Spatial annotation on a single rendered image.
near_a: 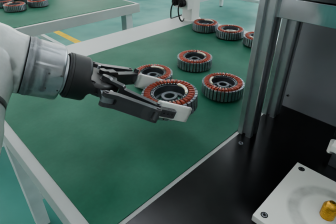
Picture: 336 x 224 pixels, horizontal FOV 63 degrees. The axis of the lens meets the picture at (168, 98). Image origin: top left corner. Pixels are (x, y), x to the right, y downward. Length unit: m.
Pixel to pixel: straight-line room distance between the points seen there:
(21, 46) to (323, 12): 0.42
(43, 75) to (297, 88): 0.52
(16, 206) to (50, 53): 1.22
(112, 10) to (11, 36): 1.25
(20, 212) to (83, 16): 1.00
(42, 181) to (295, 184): 0.43
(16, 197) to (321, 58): 1.45
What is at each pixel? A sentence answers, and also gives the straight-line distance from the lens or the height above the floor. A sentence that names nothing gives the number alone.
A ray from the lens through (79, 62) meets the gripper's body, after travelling 0.45.
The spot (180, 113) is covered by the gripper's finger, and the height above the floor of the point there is 0.85.
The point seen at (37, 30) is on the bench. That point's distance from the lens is 1.48.
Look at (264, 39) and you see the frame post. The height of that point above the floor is 0.97.
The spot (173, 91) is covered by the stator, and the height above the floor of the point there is 0.85.
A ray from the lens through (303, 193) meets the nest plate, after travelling 0.50.
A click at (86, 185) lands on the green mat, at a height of 0.75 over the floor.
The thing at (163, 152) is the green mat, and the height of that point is 0.75.
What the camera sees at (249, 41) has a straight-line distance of 1.09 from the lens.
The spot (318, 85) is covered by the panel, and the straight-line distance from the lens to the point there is 0.66.
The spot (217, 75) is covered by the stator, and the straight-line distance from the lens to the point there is 0.78.
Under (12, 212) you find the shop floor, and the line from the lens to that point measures 1.58.
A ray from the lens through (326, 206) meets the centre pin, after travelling 0.46.
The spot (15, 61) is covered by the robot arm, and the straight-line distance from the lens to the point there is 0.43.
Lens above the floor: 1.13
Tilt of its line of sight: 31 degrees down
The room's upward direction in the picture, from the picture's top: straight up
